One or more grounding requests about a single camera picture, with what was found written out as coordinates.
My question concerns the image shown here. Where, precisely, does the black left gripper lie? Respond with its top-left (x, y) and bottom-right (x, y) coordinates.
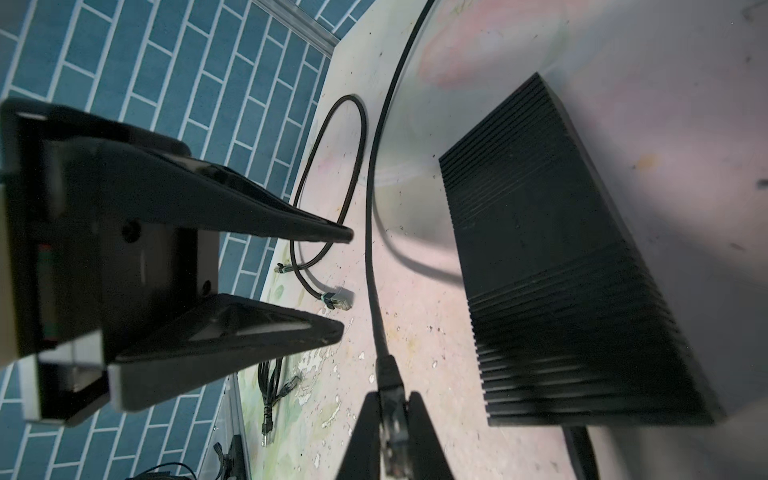
top-left (1, 98), bottom-right (354, 426)

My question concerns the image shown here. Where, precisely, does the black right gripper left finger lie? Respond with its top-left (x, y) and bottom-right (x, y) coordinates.
top-left (336, 391), bottom-right (381, 480)

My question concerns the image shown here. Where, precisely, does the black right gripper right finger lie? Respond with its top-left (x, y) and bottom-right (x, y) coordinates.
top-left (407, 391), bottom-right (454, 480)

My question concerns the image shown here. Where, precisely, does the long black ethernet cable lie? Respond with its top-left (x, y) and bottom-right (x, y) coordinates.
top-left (364, 0), bottom-right (439, 397)

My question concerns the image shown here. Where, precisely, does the black power adapter with cord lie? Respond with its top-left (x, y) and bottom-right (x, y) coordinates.
top-left (562, 426), bottom-right (600, 480)

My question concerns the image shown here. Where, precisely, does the aluminium front rail frame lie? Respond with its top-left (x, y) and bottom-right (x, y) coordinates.
top-left (197, 374), bottom-right (250, 479)

